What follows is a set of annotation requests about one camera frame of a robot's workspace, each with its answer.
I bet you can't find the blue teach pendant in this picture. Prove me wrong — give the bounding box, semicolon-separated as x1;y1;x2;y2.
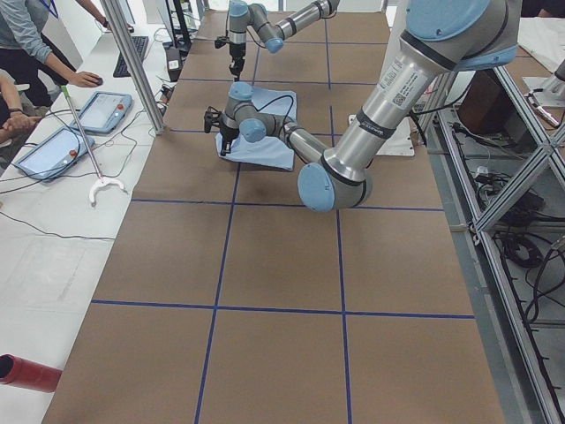
13;128;94;181
78;91;132;135

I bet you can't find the black keyboard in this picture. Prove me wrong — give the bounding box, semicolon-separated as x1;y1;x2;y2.
112;34;150;79

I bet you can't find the blue teach pendant far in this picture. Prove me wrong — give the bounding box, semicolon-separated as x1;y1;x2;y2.
78;91;132;135

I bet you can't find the seated person forearm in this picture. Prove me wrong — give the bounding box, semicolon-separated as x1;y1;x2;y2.
1;76;36;143

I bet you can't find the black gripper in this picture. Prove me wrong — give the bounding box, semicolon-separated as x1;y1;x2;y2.
219;118;239;156
229;42;245;80

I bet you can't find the white reacher grabber stick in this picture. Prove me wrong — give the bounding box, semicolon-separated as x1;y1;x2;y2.
61;85;126;208

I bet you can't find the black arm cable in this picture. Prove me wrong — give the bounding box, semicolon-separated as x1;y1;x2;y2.
251;92;299;129

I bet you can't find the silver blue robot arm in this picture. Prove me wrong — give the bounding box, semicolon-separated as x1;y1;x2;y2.
215;0;340;81
204;1;522;212

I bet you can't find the aluminium side rack frame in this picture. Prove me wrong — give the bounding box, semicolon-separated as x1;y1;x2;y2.
422;57;564;423

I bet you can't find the person in blue shirt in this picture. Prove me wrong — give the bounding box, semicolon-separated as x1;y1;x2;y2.
1;0;100;107

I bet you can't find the blue teach pendant near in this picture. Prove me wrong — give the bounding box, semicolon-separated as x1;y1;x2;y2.
13;128;94;181

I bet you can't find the red cylinder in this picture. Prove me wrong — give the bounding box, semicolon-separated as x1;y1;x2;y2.
1;354;62;393

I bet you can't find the light blue t-shirt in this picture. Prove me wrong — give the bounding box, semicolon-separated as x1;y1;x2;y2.
215;81;297;171

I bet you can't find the aluminium frame post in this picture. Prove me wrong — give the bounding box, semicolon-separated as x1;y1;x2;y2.
101;0;165;135

